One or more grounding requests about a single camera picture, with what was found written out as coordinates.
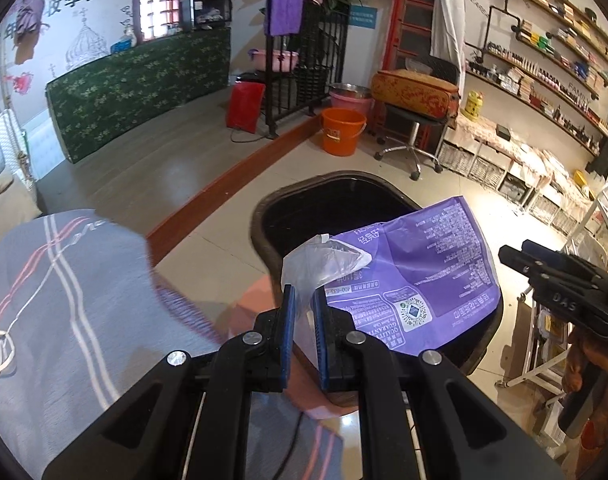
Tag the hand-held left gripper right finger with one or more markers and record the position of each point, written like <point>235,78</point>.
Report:
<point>321,340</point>

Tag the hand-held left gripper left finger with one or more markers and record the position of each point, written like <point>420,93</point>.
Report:
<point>288,335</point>

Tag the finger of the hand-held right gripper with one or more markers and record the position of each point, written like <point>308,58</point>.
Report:
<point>564,262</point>
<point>574,300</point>

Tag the purple plastic packaging bag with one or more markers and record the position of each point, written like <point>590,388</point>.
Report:
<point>424,270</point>

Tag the black trash bin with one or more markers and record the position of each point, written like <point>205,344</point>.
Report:
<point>324,210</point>

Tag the person's right hand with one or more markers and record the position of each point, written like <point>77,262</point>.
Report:
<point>599,352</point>

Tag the white low shelf unit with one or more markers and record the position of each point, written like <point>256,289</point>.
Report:
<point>514,170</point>

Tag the yellow container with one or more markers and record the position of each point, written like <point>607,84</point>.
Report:
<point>474,106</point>

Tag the office chair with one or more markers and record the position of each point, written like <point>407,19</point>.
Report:
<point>409,147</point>

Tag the orange plastic bucket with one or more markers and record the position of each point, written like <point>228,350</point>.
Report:
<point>341,132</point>

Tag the striped grey tablecloth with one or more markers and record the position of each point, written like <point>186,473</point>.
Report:
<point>83,285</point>

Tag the orange patterned suitcase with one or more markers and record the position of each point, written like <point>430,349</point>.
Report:
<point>414,92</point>

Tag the red paper bag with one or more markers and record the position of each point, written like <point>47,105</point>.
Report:
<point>245,107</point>

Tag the pink plastic basin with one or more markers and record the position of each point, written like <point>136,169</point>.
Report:
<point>351,102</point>

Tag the black metal rack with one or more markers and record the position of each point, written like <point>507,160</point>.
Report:
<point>314,70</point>

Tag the white hanging cloth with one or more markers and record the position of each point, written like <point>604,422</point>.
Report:
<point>449,15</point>

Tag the small pink basin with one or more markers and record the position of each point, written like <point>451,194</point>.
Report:
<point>274,60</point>

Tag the green patterned mattress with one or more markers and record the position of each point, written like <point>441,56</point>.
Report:
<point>133,90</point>

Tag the purple towel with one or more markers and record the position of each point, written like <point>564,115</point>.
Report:
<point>284,5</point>

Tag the red booth cabinet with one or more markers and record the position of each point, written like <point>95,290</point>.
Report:
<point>156,0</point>

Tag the wall shelves with products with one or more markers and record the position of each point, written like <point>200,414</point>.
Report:
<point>534,60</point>

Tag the blue wall sign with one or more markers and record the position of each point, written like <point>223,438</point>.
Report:
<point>362,16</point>

